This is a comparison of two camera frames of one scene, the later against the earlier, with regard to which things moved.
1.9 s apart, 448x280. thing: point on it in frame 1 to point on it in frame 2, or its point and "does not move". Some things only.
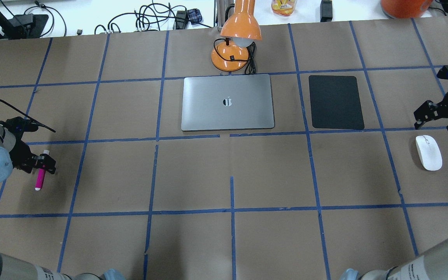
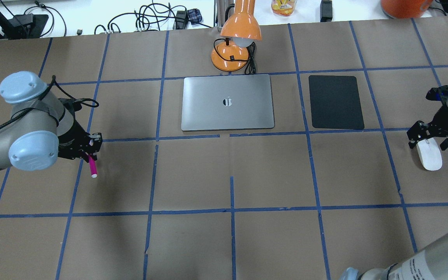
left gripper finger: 48,160 to 97,141
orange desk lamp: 243,26 does not move
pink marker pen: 41,175 to 93,166
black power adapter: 326,11 does not move
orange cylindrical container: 405,9 does not move
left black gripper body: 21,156 to 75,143
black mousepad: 335,102 does not move
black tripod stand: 23,26 does not move
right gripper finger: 429,111 to 420,130
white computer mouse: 429,152 does not move
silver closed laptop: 242,102 does not move
